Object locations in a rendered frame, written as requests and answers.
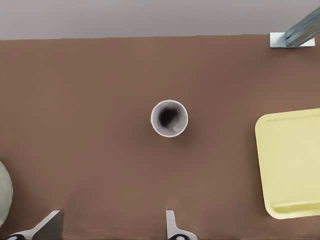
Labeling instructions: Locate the yellow plastic tray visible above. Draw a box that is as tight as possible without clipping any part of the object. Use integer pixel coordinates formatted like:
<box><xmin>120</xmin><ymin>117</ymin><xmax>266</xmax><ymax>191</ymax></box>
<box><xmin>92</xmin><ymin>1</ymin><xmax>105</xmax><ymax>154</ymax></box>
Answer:
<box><xmin>254</xmin><ymin>107</ymin><xmax>320</xmax><ymax>220</ymax></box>

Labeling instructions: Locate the silver frame post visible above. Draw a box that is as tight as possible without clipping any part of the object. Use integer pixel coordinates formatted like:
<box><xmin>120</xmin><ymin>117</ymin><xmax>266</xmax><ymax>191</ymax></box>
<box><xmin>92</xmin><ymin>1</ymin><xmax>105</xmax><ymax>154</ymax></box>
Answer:
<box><xmin>268</xmin><ymin>5</ymin><xmax>320</xmax><ymax>49</ymax></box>

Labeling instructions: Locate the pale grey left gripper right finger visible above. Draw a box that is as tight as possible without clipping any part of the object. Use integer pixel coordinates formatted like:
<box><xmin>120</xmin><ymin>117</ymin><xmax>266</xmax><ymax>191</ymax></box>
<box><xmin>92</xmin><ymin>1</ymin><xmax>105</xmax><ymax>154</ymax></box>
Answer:
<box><xmin>165</xmin><ymin>210</ymin><xmax>199</xmax><ymax>240</ymax></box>

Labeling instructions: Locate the pale green round plate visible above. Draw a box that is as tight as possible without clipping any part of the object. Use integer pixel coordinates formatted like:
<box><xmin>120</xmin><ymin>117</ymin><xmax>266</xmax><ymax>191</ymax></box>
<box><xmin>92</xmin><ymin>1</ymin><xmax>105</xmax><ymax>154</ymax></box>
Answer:
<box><xmin>0</xmin><ymin>161</ymin><xmax>14</xmax><ymax>226</ymax></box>

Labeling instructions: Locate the white IKEA cup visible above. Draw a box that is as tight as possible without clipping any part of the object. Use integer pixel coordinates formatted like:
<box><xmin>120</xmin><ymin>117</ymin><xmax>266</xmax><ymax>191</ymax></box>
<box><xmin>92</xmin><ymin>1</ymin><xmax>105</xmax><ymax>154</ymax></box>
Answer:
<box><xmin>150</xmin><ymin>99</ymin><xmax>189</xmax><ymax>138</ymax></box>

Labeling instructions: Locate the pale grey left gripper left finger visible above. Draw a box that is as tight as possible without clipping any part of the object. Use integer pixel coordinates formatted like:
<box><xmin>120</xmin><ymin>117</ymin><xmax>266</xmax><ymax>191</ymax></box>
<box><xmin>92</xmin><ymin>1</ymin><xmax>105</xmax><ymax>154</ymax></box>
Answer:
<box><xmin>4</xmin><ymin>209</ymin><xmax>63</xmax><ymax>240</ymax></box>

